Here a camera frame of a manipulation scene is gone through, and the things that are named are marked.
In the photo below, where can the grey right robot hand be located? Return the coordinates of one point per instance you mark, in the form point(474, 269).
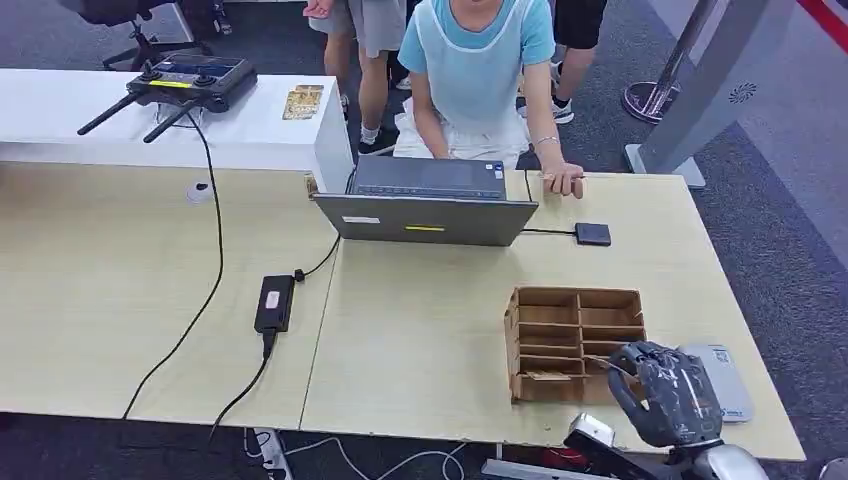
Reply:
point(669, 397)

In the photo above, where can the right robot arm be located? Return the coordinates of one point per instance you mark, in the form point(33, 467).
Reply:
point(729, 464)

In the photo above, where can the grey card reader device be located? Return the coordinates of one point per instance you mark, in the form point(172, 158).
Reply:
point(725, 381)

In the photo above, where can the card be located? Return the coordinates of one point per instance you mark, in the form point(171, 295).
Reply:
point(547, 376)

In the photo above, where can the wooden compartment card box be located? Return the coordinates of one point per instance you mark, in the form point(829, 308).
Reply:
point(550, 331)

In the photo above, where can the small black box device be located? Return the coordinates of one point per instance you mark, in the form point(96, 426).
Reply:
point(593, 234)

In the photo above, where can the person's left hand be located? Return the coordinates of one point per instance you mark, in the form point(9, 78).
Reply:
point(564, 182)

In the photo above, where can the grey laptop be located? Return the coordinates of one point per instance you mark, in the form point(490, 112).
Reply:
point(424, 215)

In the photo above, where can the grey floor stand panel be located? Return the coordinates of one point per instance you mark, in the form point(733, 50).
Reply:
point(715, 86)

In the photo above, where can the standing person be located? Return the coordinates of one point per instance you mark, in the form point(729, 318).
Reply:
point(573, 53)
point(371, 60)

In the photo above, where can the seated person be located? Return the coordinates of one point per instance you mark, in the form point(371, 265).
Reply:
point(474, 73)

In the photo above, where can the white power strip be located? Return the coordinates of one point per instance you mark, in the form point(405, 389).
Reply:
point(273, 456)

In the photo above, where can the black power adapter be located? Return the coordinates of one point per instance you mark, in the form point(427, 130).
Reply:
point(274, 303)

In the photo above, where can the red barrier belt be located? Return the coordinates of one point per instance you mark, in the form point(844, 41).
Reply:
point(825, 20)

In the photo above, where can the golden cards stack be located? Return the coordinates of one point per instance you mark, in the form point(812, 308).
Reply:
point(303, 102)

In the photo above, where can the white counter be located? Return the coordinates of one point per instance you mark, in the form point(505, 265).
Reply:
point(265, 132)

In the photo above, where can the small white round puck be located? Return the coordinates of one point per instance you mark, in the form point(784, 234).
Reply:
point(199, 192)

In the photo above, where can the black remote controller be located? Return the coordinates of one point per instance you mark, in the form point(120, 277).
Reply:
point(192, 79)

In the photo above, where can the black office chair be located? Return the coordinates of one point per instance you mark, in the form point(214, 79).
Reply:
point(142, 33)

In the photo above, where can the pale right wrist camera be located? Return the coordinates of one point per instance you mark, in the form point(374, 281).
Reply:
point(590, 430)

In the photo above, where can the steel stanchion post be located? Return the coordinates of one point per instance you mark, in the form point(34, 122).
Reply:
point(656, 83)

